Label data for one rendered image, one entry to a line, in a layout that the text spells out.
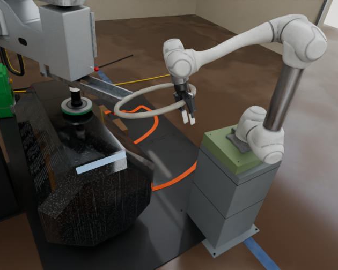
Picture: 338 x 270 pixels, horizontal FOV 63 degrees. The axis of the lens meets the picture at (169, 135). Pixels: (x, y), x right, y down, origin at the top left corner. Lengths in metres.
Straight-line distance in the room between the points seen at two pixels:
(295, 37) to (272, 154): 0.61
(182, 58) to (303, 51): 0.51
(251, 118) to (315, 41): 0.61
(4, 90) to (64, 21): 1.98
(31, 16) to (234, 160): 1.61
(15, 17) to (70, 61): 0.48
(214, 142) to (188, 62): 0.78
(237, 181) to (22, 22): 1.68
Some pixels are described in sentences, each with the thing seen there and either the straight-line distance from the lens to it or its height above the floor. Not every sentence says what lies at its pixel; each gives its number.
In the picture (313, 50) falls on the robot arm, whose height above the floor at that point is 1.63.
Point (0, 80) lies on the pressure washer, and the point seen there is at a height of 0.46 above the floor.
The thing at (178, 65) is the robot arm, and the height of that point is 1.53.
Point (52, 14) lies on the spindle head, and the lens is 1.81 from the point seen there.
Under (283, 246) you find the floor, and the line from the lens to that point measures 2.59.
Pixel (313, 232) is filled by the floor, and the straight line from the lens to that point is 2.81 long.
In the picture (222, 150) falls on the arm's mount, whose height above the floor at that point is 0.88.
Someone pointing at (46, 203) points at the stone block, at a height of 0.63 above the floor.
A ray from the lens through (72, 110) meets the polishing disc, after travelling 2.08.
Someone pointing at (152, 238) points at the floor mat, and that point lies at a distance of 2.33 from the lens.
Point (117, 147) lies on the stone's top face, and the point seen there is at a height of 0.83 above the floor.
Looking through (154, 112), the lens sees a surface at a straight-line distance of 1.40.
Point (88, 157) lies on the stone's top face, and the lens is 1.75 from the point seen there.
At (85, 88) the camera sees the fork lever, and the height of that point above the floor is 1.10.
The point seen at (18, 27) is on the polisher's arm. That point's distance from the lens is 2.14.
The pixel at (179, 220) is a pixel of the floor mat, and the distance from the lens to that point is 2.45.
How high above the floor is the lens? 1.99
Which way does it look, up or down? 37 degrees down
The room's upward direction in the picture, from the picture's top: 7 degrees clockwise
